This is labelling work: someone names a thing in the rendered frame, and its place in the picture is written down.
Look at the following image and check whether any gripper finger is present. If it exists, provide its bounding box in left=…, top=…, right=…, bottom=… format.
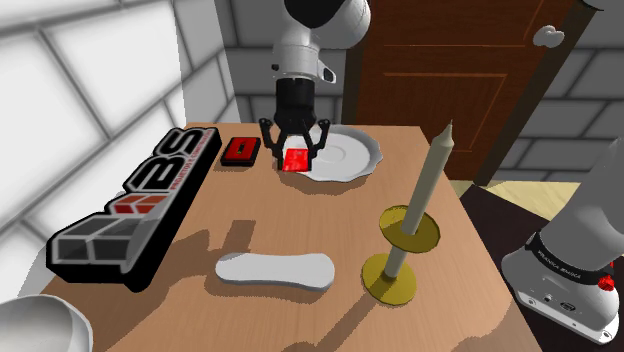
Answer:
left=258, top=117, right=287, bottom=172
left=303, top=118, right=332, bottom=172

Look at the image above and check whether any red flat block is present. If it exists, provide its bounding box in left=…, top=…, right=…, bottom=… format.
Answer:
left=282, top=148, right=312, bottom=173

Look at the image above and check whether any black and red box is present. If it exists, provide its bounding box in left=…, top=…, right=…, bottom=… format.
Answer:
left=220, top=136, right=262, bottom=168

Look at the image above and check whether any white wavy-rimmed plate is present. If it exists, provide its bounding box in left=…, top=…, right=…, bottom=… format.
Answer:
left=280, top=123, right=384, bottom=184

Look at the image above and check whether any wooden table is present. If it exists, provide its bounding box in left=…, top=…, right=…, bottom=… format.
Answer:
left=40, top=121, right=543, bottom=352

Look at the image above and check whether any beige candle in gold holder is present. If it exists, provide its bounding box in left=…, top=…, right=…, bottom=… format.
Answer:
left=361, top=120, right=456, bottom=308

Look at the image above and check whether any white oblong flat dish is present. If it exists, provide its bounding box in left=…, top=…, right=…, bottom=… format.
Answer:
left=214, top=251, right=337, bottom=293

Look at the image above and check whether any brown wooden door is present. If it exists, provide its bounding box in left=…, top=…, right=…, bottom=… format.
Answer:
left=340, top=0, right=599, bottom=187

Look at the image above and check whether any black lettered logo sign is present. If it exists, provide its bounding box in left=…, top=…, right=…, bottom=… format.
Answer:
left=45, top=126, right=223, bottom=294

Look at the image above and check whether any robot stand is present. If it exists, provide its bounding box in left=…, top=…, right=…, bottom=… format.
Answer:
left=458, top=183, right=624, bottom=352

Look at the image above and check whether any white bowl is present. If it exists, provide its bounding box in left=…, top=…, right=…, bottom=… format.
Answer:
left=0, top=294, right=94, bottom=352

